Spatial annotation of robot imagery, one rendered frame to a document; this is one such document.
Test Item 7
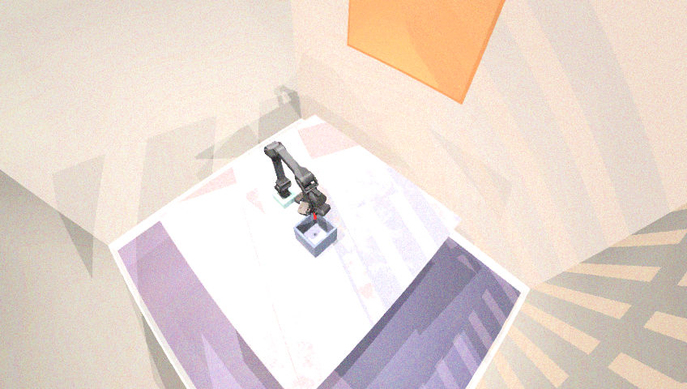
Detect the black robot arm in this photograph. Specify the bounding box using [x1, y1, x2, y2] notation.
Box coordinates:
[263, 140, 326, 216]

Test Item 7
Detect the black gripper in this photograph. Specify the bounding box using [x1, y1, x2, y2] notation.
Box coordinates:
[294, 192, 331, 216]

